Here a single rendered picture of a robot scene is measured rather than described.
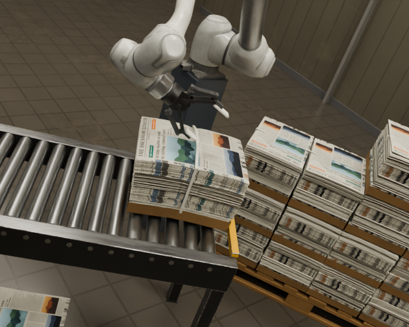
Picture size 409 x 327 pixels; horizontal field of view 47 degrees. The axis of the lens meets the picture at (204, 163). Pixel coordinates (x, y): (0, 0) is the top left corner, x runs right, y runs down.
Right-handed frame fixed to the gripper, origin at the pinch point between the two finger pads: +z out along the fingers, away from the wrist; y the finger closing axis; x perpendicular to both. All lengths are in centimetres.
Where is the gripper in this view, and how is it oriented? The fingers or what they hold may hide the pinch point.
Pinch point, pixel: (211, 126)
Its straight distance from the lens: 161.2
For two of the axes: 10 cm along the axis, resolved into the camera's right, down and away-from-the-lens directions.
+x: 0.4, 5.7, -8.2
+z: 7.2, 5.6, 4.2
